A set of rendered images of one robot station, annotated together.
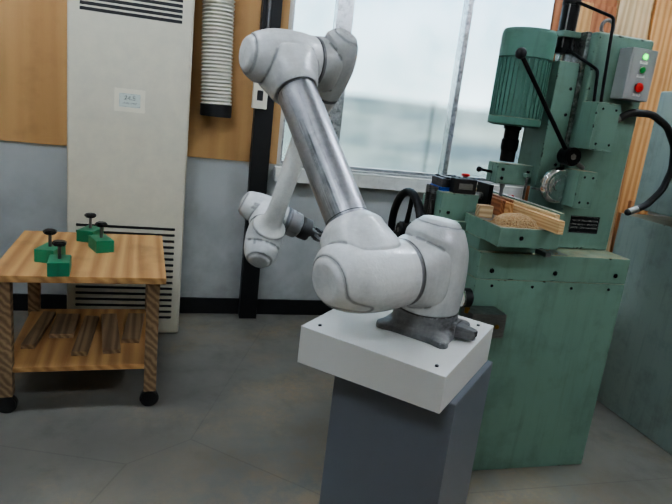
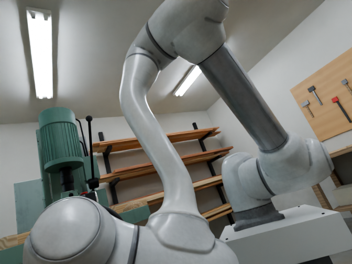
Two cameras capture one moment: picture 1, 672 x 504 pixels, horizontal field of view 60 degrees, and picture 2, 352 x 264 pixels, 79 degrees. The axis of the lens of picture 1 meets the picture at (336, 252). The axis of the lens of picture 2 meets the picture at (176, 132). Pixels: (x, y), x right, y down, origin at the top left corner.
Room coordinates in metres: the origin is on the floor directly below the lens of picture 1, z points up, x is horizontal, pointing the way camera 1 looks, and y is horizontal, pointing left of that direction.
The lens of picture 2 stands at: (1.81, 0.59, 0.84)
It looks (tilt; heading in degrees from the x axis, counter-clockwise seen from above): 19 degrees up; 252
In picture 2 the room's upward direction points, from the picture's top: 19 degrees counter-clockwise
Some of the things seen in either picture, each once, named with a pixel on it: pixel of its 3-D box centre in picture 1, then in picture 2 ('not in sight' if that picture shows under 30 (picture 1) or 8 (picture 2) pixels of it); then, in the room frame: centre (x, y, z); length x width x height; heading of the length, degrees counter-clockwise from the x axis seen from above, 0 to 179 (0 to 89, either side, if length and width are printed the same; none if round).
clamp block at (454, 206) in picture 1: (450, 203); not in sight; (1.99, -0.37, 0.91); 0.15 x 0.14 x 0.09; 16
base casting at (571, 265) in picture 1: (520, 251); not in sight; (2.09, -0.67, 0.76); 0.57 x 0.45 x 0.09; 106
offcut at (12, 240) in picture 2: not in sight; (7, 242); (2.24, -0.37, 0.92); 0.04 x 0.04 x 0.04; 69
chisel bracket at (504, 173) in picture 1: (509, 175); (70, 202); (2.06, -0.57, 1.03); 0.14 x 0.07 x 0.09; 106
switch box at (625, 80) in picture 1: (633, 75); (82, 150); (2.01, -0.90, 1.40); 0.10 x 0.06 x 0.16; 106
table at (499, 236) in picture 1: (470, 217); (79, 234); (2.01, -0.45, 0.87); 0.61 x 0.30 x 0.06; 16
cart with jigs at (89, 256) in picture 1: (88, 301); not in sight; (2.20, 0.97, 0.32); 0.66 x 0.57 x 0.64; 19
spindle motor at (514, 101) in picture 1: (521, 79); (61, 140); (2.05, -0.55, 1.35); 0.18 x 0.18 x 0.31
